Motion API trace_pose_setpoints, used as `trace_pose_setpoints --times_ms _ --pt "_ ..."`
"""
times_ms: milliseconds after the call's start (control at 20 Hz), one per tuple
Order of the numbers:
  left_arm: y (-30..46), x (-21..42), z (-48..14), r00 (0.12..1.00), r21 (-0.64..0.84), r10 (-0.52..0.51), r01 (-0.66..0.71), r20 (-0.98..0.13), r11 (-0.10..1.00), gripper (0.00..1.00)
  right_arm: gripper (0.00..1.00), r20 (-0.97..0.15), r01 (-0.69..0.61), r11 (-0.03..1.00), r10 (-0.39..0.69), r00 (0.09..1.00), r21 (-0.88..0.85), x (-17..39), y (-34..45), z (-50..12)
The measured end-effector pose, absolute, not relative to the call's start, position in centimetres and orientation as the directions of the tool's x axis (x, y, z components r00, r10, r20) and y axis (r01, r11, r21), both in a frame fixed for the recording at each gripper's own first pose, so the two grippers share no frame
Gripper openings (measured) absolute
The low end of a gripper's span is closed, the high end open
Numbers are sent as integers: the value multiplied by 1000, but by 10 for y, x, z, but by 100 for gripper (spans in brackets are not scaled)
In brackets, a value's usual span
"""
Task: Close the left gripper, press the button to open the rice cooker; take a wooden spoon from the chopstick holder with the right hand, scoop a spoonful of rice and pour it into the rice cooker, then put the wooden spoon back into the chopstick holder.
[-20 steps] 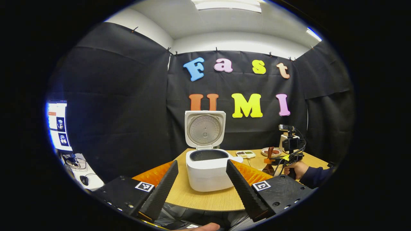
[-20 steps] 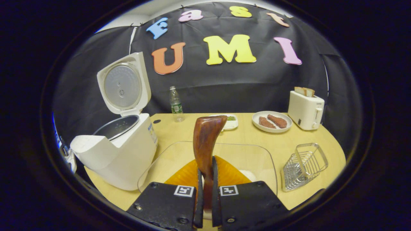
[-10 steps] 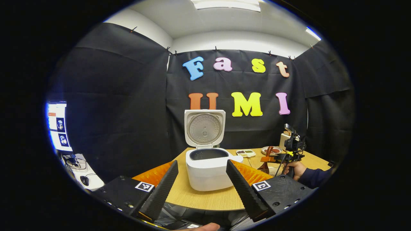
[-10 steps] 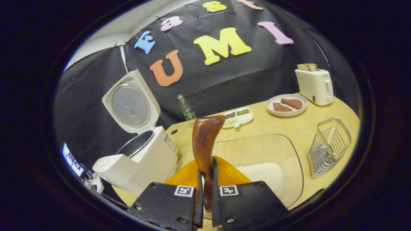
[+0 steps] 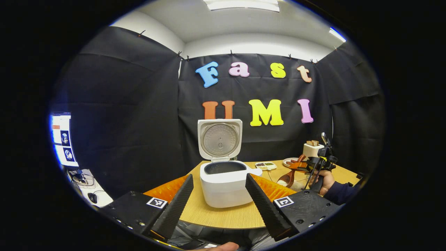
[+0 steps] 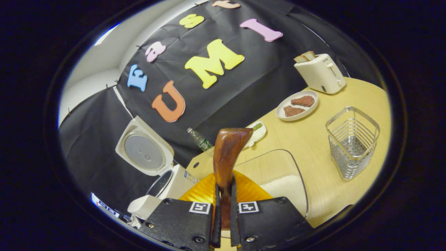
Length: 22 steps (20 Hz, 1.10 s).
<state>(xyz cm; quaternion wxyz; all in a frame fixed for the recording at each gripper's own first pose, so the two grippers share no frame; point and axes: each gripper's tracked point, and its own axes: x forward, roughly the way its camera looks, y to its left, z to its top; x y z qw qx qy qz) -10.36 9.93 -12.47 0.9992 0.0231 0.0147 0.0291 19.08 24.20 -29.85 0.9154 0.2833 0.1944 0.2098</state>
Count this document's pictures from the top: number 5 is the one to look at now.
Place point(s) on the small black box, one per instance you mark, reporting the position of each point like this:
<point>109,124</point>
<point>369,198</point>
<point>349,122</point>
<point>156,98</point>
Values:
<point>359,176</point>

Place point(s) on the white toaster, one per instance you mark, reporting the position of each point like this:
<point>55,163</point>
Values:
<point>312,151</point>

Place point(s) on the computer monitor screen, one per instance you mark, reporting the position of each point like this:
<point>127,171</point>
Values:
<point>64,139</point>

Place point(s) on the white side table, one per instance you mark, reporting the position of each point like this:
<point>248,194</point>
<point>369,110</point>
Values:
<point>102,197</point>

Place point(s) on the large ceiling light panel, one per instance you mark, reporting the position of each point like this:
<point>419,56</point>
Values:
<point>240,4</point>

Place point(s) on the white rice cooker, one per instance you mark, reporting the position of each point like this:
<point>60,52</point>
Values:
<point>223,190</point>

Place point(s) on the small ceiling light panel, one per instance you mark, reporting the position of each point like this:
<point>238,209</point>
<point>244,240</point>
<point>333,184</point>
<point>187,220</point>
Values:
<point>338,35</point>

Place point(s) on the brown toast slices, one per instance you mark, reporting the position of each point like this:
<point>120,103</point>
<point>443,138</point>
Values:
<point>312,143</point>

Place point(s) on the black backdrop cloth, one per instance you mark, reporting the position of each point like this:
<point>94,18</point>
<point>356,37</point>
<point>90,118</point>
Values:
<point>122,122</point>

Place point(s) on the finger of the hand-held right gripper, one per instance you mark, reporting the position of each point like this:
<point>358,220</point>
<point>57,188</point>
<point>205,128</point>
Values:
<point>299,166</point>

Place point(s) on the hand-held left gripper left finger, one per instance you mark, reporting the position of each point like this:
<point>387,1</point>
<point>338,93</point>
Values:
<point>174,209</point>

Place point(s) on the brown wooden spoon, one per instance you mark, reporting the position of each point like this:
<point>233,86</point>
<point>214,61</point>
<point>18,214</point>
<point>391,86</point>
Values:
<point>286,179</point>

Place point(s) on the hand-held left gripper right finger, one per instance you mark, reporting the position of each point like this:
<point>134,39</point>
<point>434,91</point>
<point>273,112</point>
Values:
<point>266,209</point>

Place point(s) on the black computer mouse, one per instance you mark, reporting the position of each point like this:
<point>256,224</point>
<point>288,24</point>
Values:
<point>92,198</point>

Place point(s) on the white round plate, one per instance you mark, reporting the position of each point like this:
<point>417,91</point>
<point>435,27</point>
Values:
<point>286,165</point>

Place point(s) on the white divided grain tray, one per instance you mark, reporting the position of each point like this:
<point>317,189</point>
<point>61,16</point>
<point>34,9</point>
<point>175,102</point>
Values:
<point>266,166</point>

